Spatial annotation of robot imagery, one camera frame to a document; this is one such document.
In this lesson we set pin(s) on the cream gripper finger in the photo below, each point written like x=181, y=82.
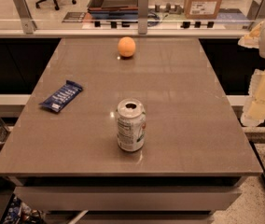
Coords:
x=254, y=105
x=251, y=40

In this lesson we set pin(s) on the white green 7up can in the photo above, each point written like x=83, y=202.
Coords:
x=131, y=124

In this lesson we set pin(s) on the cardboard box with label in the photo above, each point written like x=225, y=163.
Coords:
x=201, y=9

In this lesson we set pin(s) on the orange fruit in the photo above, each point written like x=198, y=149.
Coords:
x=126, y=47

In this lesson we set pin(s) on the blue snack bar wrapper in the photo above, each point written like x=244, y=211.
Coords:
x=62, y=97

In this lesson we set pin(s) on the grey table drawer front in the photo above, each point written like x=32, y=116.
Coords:
x=128, y=198

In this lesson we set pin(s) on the bin of colourful items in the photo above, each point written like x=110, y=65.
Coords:
x=18, y=212

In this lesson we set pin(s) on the middle metal glass post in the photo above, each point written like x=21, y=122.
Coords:
x=142, y=16

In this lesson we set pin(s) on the left metal glass post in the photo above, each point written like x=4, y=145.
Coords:
x=27, y=22

